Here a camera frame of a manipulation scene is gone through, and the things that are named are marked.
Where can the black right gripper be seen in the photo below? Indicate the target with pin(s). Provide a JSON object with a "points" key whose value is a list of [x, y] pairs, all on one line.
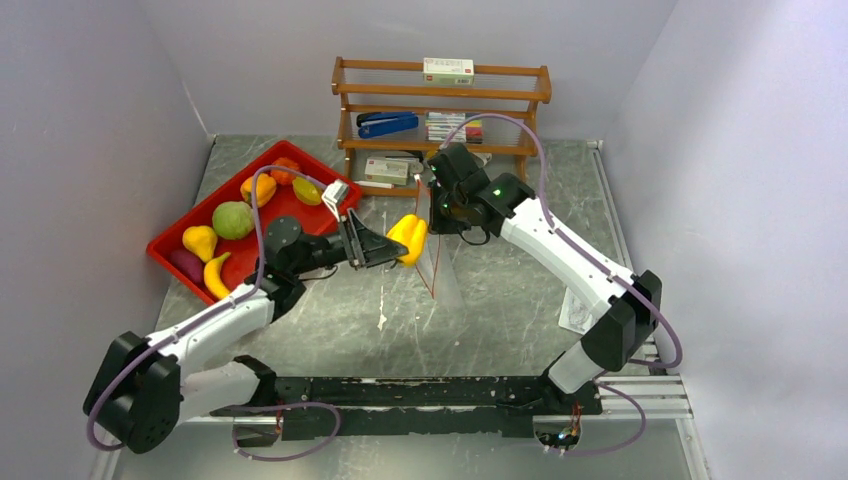
{"points": [[440, 226]]}

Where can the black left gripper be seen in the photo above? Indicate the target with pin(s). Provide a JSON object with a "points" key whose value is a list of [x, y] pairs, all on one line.
{"points": [[366, 247]]}

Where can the clear zip top bag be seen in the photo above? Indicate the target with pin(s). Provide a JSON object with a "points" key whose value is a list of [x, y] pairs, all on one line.
{"points": [[434, 268]]}

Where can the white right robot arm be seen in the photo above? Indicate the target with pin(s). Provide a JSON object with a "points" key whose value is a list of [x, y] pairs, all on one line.
{"points": [[622, 303]]}

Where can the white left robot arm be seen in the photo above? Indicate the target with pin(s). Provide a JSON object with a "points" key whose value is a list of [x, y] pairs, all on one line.
{"points": [[147, 386]]}

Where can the pack of coloured markers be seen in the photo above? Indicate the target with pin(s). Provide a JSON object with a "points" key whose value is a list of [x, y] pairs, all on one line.
{"points": [[438, 126]]}

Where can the white staples box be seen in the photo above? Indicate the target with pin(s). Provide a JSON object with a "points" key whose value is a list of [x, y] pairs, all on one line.
{"points": [[387, 170]]}

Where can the yellow green mango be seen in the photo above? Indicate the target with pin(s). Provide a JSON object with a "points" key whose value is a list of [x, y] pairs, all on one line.
{"points": [[306, 191]]}

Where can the wooden three-tier shelf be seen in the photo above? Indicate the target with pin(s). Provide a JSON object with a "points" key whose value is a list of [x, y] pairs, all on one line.
{"points": [[394, 106]]}

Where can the orange red pepper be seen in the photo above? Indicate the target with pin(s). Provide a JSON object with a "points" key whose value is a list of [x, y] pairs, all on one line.
{"points": [[285, 172]]}

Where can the yellow orange bell pepper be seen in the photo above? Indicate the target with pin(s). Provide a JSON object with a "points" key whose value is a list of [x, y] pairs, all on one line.
{"points": [[259, 190]]}

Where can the blue stapler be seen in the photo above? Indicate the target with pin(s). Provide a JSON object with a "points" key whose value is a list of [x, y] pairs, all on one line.
{"points": [[376, 124]]}

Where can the white box on top shelf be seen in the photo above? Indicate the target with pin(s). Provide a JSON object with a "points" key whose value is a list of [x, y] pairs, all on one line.
{"points": [[445, 71]]}

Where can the green round cabbage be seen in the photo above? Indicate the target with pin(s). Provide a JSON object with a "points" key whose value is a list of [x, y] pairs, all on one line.
{"points": [[233, 220]]}

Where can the yellow banana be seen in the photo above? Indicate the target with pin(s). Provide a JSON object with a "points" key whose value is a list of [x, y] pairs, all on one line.
{"points": [[212, 277]]}

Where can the yellow pear squash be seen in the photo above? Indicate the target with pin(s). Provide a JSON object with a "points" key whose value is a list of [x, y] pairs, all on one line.
{"points": [[200, 241]]}

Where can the purple eggplant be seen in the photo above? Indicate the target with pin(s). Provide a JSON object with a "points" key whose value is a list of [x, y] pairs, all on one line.
{"points": [[188, 264]]}

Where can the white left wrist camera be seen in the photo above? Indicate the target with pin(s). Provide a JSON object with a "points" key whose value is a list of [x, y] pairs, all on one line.
{"points": [[333, 195]]}

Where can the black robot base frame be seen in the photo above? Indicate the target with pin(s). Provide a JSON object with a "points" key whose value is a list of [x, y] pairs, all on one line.
{"points": [[510, 406]]}

